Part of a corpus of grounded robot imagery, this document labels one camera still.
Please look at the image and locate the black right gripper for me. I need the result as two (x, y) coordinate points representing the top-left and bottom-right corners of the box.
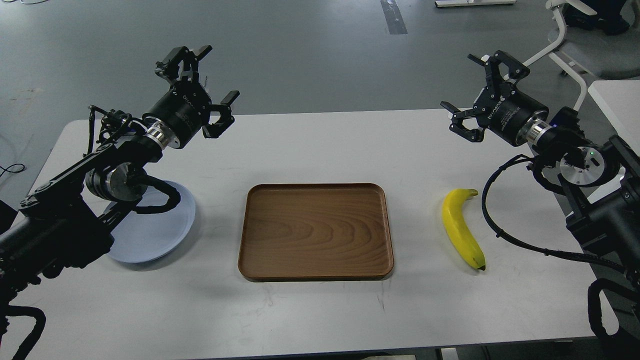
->
(440, 50), (550, 147)

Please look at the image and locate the white office chair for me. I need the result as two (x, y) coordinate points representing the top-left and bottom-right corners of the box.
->
(523, 0), (640, 112)

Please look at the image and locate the brown wooden tray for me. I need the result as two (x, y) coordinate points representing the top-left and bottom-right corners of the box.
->
(237, 183), (394, 282)

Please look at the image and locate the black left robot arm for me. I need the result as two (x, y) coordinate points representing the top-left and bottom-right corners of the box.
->
(0, 45), (240, 360)

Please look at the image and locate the light blue plate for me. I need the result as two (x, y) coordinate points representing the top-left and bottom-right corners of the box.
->
(107, 181), (196, 264)

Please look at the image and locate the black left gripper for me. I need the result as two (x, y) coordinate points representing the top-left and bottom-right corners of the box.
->
(142, 45), (241, 150)

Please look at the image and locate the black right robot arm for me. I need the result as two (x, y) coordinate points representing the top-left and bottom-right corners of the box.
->
(441, 50), (640, 360)

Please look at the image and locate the yellow banana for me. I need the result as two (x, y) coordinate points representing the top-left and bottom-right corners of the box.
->
(441, 187), (487, 271)

